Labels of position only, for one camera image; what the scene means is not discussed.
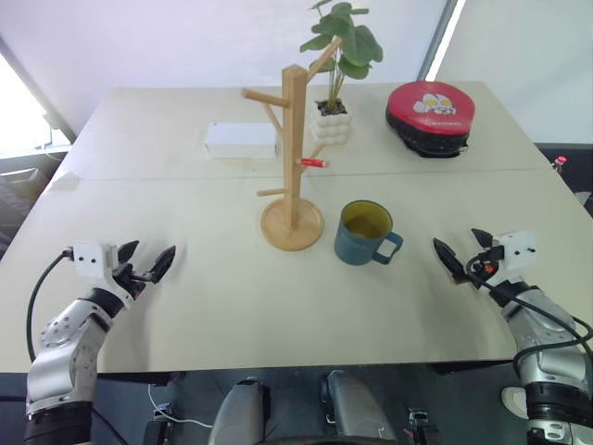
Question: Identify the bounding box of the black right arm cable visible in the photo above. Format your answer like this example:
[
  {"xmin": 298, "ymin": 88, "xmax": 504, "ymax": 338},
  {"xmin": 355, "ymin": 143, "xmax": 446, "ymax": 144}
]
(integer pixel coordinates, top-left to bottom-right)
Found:
[{"xmin": 465, "ymin": 257, "xmax": 593, "ymax": 372}]

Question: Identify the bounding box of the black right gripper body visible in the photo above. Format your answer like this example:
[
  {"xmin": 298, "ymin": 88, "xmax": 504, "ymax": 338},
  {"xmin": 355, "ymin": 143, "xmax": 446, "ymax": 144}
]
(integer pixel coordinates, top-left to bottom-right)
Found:
[{"xmin": 465, "ymin": 246, "xmax": 506, "ymax": 283}]

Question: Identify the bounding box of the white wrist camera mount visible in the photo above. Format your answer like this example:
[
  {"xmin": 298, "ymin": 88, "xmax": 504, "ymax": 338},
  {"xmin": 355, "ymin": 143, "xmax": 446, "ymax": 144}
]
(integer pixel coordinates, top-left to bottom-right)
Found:
[
  {"xmin": 72, "ymin": 240, "xmax": 118, "ymax": 281},
  {"xmin": 491, "ymin": 230, "xmax": 539, "ymax": 285}
]

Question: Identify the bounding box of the green leafy plant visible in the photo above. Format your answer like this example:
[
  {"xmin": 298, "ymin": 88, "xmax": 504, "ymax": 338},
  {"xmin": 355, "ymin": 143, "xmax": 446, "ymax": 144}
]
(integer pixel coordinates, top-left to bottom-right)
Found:
[{"xmin": 299, "ymin": 0, "xmax": 385, "ymax": 115}]

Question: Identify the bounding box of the wooden mug tree stand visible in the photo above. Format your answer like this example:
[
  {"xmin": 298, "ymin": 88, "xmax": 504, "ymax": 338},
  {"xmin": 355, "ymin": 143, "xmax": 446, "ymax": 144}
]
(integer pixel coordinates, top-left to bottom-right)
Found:
[{"xmin": 240, "ymin": 36, "xmax": 344, "ymax": 253}]

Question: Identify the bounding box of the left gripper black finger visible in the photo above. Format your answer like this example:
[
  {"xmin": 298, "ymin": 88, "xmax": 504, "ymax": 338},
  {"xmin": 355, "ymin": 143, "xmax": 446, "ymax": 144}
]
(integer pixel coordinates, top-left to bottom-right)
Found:
[
  {"xmin": 117, "ymin": 239, "xmax": 141, "ymax": 269},
  {"xmin": 148, "ymin": 245, "xmax": 178, "ymax": 285}
]

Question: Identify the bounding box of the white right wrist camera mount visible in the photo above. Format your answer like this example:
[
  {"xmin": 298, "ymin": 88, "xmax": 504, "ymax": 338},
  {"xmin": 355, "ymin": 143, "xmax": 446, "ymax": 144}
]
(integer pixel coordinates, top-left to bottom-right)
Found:
[{"xmin": 491, "ymin": 230, "xmax": 539, "ymax": 285}]

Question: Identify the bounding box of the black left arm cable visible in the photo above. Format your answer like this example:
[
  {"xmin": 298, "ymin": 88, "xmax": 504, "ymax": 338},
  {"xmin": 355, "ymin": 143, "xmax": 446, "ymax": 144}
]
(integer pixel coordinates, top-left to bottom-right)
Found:
[{"xmin": 26, "ymin": 248, "xmax": 75, "ymax": 363}]

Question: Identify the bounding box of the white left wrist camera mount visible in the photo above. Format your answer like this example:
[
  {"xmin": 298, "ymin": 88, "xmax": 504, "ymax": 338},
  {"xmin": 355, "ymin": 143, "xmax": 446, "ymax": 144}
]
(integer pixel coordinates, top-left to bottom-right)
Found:
[{"xmin": 72, "ymin": 240, "xmax": 118, "ymax": 281}]

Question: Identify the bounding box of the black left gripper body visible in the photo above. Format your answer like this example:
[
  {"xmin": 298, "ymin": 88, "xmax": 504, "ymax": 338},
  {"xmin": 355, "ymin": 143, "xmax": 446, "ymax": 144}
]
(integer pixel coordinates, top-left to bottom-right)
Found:
[{"xmin": 111, "ymin": 262, "xmax": 156, "ymax": 303}]

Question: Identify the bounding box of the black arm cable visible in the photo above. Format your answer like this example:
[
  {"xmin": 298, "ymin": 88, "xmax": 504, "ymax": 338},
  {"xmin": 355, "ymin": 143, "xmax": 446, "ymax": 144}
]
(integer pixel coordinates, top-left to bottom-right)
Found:
[
  {"xmin": 465, "ymin": 257, "xmax": 593, "ymax": 372},
  {"xmin": 26, "ymin": 248, "xmax": 75, "ymax": 363}
]

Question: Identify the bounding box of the white bubble plant pot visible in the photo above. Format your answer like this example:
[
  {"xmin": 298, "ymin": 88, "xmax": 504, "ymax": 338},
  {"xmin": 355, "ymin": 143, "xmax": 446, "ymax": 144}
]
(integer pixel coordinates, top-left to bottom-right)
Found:
[{"xmin": 309, "ymin": 98, "xmax": 355, "ymax": 147}]

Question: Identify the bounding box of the red black round pad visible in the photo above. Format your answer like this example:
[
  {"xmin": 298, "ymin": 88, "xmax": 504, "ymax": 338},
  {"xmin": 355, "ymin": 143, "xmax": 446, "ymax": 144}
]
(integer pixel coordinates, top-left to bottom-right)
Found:
[{"xmin": 384, "ymin": 80, "xmax": 476, "ymax": 162}]

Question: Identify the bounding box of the white rectangular box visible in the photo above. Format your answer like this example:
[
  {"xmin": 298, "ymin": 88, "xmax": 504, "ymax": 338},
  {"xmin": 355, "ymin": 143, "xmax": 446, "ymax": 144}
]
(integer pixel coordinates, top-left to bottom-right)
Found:
[{"xmin": 203, "ymin": 121, "xmax": 282, "ymax": 161}]

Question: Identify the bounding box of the blue mug yellow inside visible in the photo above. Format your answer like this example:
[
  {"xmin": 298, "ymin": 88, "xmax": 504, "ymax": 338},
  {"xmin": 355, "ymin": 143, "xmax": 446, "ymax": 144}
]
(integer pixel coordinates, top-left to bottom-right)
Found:
[{"xmin": 334, "ymin": 199, "xmax": 405, "ymax": 268}]

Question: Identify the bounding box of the grey rounded robot leg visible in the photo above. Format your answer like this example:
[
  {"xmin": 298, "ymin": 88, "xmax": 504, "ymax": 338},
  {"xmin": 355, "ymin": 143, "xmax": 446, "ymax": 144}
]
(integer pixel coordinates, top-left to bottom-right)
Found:
[
  {"xmin": 319, "ymin": 370, "xmax": 400, "ymax": 445},
  {"xmin": 207, "ymin": 377, "xmax": 272, "ymax": 445}
]

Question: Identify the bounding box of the thin white floor cable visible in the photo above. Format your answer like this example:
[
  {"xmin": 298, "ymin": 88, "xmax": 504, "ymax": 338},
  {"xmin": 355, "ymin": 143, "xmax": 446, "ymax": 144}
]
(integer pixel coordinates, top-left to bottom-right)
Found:
[{"xmin": 147, "ymin": 383, "xmax": 210, "ymax": 430}]

